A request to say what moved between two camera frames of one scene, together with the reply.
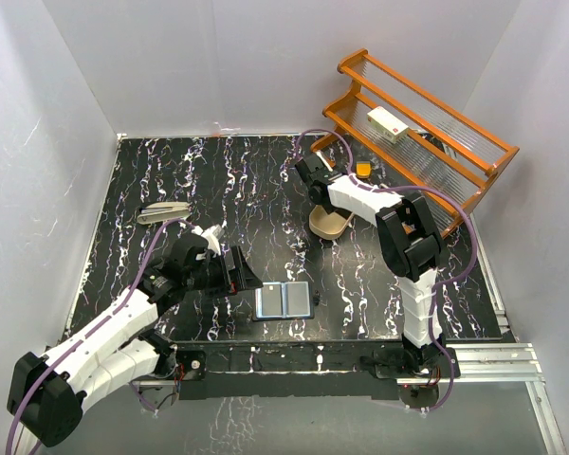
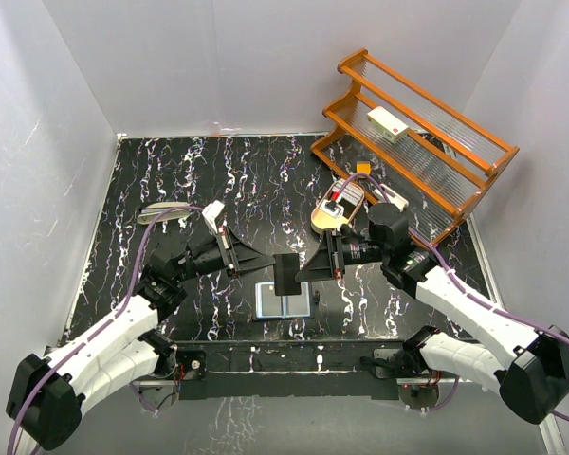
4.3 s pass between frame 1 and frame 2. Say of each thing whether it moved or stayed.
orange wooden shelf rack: stayed
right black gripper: moved
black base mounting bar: stayed
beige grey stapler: stayed
